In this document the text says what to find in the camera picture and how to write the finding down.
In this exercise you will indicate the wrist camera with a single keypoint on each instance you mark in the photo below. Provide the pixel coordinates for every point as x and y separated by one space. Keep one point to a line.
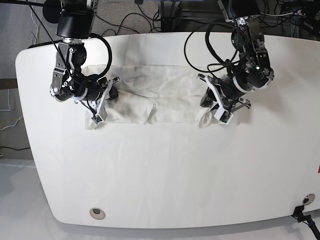
96 119
223 116

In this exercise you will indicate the silver table grommet left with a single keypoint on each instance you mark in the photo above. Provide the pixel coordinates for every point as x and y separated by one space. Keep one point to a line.
97 213

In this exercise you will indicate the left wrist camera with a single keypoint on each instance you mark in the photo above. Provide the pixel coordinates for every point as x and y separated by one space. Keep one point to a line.
223 116

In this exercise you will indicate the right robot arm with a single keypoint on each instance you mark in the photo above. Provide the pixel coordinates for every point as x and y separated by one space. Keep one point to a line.
68 81

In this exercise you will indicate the silver table grommet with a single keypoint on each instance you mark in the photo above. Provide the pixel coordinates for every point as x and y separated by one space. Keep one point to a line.
308 199
97 213

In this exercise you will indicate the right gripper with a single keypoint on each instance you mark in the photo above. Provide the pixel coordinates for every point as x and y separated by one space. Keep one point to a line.
94 101

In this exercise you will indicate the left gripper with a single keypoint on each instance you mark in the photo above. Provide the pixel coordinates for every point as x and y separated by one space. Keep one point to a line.
231 92

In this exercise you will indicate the silver table grommet right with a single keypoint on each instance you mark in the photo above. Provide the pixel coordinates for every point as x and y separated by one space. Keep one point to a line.
308 199

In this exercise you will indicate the round dark stand base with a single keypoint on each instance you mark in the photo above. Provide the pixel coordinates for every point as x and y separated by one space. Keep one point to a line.
51 11

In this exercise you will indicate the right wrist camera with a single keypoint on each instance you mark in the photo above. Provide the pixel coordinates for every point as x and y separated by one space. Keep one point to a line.
96 119

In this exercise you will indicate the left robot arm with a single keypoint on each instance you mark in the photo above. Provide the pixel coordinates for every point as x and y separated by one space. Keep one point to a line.
252 71

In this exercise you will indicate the black clamp with cable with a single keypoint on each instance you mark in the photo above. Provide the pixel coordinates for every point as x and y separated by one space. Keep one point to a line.
307 219

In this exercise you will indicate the white printed T-shirt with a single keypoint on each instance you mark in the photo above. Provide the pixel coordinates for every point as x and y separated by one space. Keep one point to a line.
155 94

